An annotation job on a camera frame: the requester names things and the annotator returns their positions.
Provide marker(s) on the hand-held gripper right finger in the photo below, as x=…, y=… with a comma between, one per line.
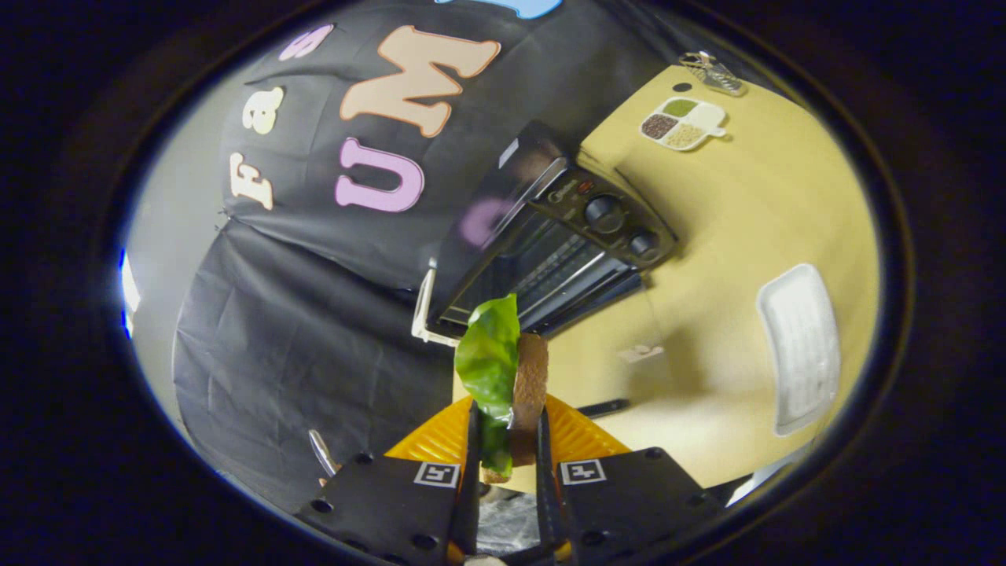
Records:
x=629, y=503

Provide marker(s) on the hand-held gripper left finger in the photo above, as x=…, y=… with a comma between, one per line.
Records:
x=393, y=503

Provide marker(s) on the lettuce sandwich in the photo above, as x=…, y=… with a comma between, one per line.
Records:
x=487, y=354

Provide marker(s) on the black toaster oven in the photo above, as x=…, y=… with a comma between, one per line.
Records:
x=605, y=212

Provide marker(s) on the curved silver metal piece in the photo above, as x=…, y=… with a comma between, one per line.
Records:
x=322, y=452

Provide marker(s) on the grey patterned cloth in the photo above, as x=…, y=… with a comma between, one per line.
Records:
x=507, y=523

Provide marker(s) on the black backdrop cloth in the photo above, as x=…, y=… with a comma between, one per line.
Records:
x=299, y=346

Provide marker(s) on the white rectangular plate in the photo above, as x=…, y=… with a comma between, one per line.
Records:
x=802, y=346

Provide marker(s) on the white divided grain dish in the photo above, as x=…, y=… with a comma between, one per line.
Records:
x=684, y=124

